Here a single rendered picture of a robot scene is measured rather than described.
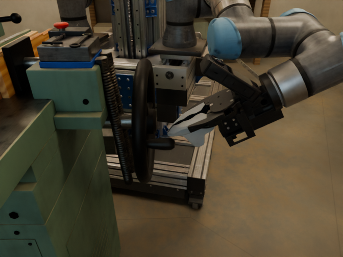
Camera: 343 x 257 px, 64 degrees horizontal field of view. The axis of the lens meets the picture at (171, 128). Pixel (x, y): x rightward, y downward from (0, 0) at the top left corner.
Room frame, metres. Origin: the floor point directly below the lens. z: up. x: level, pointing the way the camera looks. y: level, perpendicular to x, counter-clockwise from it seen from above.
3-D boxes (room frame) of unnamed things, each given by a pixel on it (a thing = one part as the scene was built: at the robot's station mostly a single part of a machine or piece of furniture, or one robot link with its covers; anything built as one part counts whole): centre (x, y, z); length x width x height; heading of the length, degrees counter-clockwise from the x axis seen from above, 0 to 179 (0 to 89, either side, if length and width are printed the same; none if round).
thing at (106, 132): (0.82, 0.26, 0.58); 0.12 x 0.08 x 0.08; 89
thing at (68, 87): (0.56, 0.21, 0.91); 0.15 x 0.14 x 0.09; 179
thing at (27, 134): (0.56, 0.29, 0.87); 0.61 x 0.30 x 0.06; 179
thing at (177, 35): (1.22, -0.04, 0.87); 0.15 x 0.15 x 0.10
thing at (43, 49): (0.57, 0.21, 0.99); 0.13 x 0.11 x 0.06; 179
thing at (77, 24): (1.33, 0.45, 0.87); 0.15 x 0.15 x 0.10
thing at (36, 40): (0.60, 0.33, 0.94); 0.21 x 0.01 x 0.08; 179
